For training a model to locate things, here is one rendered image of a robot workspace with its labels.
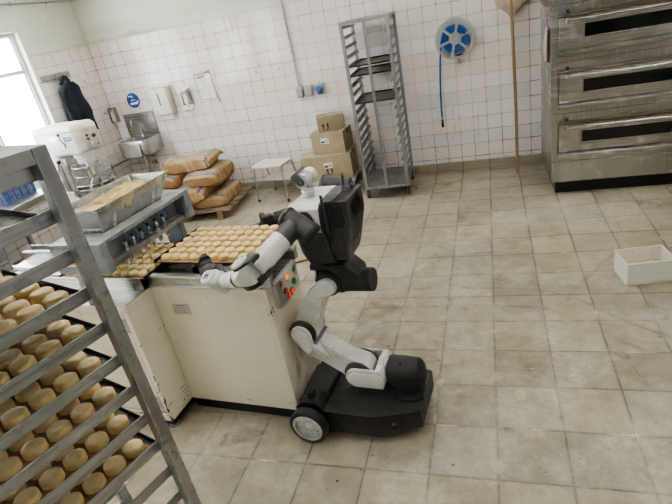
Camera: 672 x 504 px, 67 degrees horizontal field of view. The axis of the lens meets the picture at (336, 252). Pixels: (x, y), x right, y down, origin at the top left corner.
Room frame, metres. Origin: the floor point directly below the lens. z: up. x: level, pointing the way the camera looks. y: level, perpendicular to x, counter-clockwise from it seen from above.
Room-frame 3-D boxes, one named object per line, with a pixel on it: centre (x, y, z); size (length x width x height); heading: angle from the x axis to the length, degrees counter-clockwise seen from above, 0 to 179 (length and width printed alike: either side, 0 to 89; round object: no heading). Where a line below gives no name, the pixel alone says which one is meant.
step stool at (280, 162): (6.08, 0.52, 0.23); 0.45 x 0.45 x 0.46; 62
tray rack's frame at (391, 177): (5.52, -0.78, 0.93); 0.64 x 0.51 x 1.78; 163
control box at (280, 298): (2.25, 0.28, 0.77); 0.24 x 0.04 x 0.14; 155
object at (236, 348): (2.40, 0.61, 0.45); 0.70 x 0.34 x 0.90; 65
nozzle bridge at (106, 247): (2.61, 1.07, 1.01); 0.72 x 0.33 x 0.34; 155
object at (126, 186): (2.61, 1.07, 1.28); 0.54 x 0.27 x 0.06; 155
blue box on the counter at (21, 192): (4.90, 2.97, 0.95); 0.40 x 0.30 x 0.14; 163
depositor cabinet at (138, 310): (2.81, 1.50, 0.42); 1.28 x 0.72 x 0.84; 65
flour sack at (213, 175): (6.06, 1.30, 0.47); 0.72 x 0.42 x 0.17; 166
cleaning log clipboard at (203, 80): (6.67, 1.17, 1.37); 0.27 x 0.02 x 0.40; 70
